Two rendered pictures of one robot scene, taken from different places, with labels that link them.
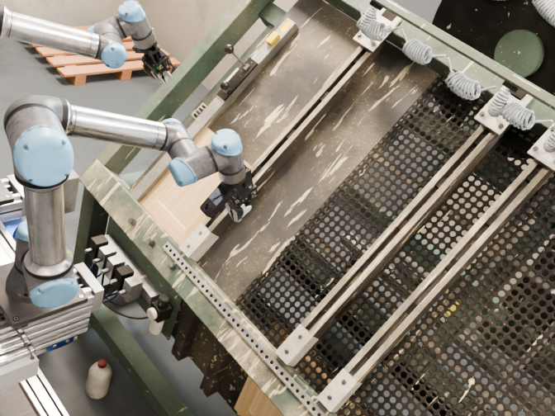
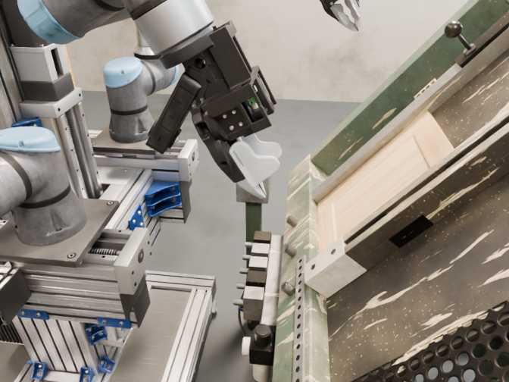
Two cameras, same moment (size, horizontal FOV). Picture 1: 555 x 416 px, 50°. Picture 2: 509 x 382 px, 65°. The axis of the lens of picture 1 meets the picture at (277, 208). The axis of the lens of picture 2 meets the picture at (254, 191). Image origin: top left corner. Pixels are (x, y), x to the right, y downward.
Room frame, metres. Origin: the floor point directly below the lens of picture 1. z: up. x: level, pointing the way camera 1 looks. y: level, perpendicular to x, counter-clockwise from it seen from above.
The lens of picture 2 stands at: (1.24, -0.29, 1.60)
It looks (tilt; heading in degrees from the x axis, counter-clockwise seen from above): 33 degrees down; 62
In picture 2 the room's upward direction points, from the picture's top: straight up
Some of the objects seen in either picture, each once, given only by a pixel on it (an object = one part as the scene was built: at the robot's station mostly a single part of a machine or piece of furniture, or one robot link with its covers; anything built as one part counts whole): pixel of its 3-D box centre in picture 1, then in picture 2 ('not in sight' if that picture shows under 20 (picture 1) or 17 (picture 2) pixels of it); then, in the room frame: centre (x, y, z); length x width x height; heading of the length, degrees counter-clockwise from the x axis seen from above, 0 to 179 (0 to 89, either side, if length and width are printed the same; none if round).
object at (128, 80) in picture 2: not in sight; (126, 82); (1.46, 0.98, 1.20); 0.13 x 0.12 x 0.14; 33
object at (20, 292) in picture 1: (35, 272); (46, 206); (1.17, 0.57, 1.09); 0.15 x 0.15 x 0.10
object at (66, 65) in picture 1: (101, 52); not in sight; (4.67, 1.92, 0.05); 1.17 x 0.83 x 0.11; 145
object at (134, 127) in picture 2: not in sight; (130, 118); (1.45, 0.98, 1.09); 0.15 x 0.15 x 0.10
